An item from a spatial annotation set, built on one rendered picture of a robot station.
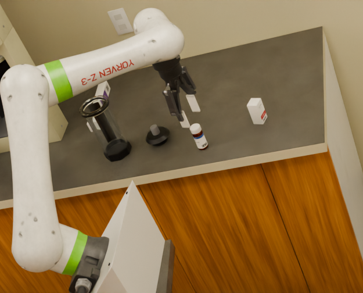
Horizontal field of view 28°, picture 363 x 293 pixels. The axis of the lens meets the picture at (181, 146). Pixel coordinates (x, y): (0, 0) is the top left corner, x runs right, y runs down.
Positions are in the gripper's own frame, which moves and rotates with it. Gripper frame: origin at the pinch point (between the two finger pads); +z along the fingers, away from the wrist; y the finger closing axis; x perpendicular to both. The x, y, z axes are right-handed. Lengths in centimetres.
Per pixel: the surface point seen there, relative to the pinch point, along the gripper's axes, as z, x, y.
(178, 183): 24.0, -8.8, 10.0
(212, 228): 48.2, -4.4, 8.6
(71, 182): 15, -45, 22
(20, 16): -20, -92, -36
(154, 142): 12.2, -18.1, 1.9
